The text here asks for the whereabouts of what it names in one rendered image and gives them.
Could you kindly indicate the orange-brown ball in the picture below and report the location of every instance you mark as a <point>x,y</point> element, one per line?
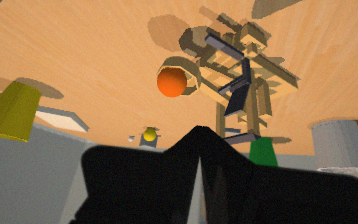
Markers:
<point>172,82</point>

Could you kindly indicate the cream flat rectangular slab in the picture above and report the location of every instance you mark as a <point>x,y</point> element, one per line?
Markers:
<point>61,119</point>

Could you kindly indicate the grey flat bar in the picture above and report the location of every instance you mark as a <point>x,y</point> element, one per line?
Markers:
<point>232,131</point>

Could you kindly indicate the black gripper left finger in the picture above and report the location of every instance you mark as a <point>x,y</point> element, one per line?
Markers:
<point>168,176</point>

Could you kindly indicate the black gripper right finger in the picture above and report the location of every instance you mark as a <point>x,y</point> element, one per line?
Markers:
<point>234,185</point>

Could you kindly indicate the white square block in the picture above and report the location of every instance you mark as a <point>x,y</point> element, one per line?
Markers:
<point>148,144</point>

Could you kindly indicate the yellow ball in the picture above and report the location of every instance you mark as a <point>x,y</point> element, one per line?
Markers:
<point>149,134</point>

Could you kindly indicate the yellow cup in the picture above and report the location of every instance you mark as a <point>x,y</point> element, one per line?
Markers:
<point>18,106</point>

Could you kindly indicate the green cup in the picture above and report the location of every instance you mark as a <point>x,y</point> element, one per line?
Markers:
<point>262,152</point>

